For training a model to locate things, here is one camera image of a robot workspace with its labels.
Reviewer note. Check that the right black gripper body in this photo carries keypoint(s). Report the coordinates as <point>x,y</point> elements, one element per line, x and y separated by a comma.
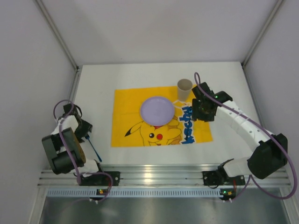
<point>199,111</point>

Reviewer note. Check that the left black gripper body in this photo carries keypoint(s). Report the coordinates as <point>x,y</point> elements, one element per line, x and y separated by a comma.
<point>85,128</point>

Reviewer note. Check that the blue metallic fork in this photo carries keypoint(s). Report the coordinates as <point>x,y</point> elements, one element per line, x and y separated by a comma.
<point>94,149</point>

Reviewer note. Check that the beige paper cup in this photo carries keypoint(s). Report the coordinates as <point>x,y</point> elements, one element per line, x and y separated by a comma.
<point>184,87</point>

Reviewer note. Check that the yellow pikachu cloth placemat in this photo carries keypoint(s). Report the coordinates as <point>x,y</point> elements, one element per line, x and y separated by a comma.
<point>129,129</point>

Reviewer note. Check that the purple plastic plate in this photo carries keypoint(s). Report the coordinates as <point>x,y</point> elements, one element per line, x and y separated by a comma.
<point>157,111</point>

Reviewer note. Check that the blue metallic spoon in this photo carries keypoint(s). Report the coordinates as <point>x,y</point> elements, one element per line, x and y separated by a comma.
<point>190,113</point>

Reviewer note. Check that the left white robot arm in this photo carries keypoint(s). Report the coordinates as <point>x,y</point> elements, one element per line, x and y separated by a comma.
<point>65,146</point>

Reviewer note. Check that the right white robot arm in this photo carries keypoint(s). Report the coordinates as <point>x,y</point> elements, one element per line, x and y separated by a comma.
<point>268,150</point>

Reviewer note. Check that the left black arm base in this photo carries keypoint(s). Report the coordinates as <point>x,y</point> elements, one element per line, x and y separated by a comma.
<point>99,177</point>

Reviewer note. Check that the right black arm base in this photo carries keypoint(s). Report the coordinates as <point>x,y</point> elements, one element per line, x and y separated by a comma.
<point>219,177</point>

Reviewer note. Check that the slotted grey cable duct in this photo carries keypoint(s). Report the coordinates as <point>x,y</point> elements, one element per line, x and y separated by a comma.
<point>140,192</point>

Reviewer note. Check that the aluminium mounting rail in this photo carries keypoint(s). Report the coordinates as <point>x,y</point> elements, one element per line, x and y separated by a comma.
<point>139,175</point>

